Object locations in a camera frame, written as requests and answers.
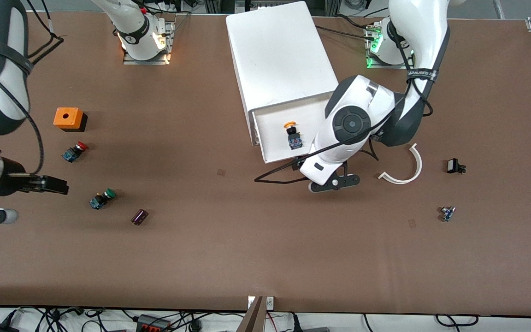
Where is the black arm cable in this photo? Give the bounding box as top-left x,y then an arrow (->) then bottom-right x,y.
0,0 -> 65,176
254,28 -> 451,184

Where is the white curved plastic strip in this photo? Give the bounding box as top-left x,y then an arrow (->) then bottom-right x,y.
378,143 -> 423,185

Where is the small black plastic component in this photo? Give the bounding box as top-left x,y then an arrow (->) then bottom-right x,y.
446,158 -> 467,175

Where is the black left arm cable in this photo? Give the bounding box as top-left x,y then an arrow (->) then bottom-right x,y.
254,28 -> 451,184

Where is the red push button switch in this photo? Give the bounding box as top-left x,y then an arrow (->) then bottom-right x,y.
61,142 -> 89,163

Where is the white drawer cabinet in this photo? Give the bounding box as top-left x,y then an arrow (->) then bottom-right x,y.
225,1 -> 340,147

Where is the yellow push button switch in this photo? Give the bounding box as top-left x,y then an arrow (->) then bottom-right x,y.
283,121 -> 304,150

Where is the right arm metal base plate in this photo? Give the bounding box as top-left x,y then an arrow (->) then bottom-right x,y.
123,21 -> 175,65

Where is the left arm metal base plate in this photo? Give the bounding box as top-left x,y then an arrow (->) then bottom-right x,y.
366,23 -> 416,70

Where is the black cable on table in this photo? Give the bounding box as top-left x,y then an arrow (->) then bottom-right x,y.
315,25 -> 377,42

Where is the black cable loop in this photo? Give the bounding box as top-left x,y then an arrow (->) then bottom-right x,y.
435,314 -> 479,327

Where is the green push button switch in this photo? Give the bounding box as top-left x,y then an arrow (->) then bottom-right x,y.
89,188 -> 117,210

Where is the orange button enclosure box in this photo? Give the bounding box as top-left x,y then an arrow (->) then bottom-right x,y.
53,107 -> 88,133

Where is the grey camera stand post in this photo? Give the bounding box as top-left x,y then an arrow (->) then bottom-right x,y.
237,296 -> 265,332

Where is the white plastic drawer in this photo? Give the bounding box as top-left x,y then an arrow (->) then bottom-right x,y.
253,91 -> 340,165

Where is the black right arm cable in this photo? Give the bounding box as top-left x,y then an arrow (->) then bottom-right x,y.
0,0 -> 65,176

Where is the black orange power strip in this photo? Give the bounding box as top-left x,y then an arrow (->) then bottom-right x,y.
136,314 -> 170,332

